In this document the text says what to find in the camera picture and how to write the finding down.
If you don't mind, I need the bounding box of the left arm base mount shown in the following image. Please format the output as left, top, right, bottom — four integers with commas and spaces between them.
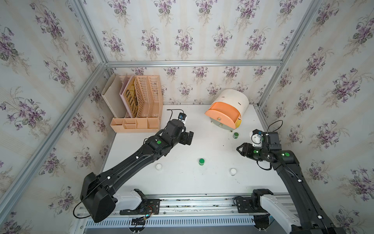
115, 189, 161, 215

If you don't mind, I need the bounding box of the pink top drawer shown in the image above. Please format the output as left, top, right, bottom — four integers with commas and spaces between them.
205, 102, 242, 131

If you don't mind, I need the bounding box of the white oval drawer cabinet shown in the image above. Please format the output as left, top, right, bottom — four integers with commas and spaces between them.
213, 89, 249, 118

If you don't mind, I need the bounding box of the wanted poster book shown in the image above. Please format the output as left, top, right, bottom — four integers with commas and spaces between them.
119, 76, 138, 118

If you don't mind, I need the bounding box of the beige desk file organizer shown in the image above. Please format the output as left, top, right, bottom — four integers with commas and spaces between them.
110, 75, 163, 133

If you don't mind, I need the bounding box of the white paint can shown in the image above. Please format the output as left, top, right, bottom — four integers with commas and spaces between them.
229, 168, 237, 176
155, 163, 162, 171

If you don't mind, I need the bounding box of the yellow drawer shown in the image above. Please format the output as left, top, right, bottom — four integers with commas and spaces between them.
235, 117, 242, 129

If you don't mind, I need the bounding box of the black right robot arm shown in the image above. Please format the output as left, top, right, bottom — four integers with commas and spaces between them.
234, 143, 345, 234

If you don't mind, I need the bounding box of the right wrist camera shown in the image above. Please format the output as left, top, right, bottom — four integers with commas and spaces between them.
251, 129, 263, 147

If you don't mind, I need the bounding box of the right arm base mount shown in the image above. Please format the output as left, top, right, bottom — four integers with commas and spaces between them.
233, 189, 274, 213

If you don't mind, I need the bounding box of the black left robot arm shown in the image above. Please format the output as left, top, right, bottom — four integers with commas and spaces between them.
80, 119, 194, 223

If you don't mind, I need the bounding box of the beige cardboard folder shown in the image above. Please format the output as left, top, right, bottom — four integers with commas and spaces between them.
101, 74, 127, 118

